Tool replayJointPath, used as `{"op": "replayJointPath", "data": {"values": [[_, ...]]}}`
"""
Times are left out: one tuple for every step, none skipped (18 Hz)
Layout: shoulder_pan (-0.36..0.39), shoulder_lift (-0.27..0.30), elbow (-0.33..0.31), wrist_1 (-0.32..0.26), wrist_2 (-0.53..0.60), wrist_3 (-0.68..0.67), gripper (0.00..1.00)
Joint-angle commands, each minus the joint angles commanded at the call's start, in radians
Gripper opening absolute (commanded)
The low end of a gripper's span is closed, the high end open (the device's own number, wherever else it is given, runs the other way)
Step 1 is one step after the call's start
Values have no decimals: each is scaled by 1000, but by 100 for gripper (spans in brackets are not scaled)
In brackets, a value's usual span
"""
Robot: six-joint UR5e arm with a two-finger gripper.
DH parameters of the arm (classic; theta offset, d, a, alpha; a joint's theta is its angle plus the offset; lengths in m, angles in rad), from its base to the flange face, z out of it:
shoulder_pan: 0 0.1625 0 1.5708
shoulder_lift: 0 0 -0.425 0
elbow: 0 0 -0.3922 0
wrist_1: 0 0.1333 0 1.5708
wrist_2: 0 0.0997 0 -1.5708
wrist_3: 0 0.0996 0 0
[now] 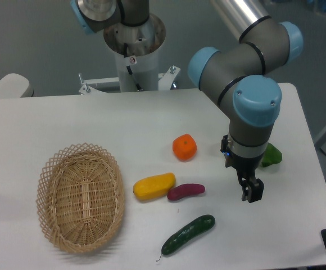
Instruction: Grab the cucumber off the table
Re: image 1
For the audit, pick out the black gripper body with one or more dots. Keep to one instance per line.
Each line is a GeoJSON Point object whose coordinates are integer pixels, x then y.
{"type": "Point", "coordinates": [243, 159]}

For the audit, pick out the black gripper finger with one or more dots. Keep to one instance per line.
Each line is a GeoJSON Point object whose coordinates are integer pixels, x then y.
{"type": "Point", "coordinates": [255, 188]}
{"type": "Point", "coordinates": [245, 189]}

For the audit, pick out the dark green cucumber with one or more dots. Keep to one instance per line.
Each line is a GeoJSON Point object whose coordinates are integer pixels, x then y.
{"type": "Point", "coordinates": [187, 233]}

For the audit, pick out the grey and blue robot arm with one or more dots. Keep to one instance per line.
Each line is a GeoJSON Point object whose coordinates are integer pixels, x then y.
{"type": "Point", "coordinates": [235, 81]}

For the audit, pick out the green bok choy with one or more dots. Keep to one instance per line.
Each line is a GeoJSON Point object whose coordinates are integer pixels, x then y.
{"type": "Point", "coordinates": [271, 156]}

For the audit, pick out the purple sweet potato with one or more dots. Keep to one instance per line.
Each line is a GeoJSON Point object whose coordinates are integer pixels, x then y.
{"type": "Point", "coordinates": [185, 190]}

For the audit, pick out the orange tangerine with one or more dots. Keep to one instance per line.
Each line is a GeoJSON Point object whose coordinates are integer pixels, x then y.
{"type": "Point", "coordinates": [184, 147]}

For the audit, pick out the woven wicker basket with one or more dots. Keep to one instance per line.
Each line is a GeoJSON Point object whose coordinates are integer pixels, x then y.
{"type": "Point", "coordinates": [80, 198]}

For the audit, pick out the white chair armrest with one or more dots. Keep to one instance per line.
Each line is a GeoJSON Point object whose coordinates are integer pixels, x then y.
{"type": "Point", "coordinates": [15, 86]}

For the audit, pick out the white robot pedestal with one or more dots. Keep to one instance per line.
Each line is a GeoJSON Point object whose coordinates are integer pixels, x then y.
{"type": "Point", "coordinates": [136, 51]}

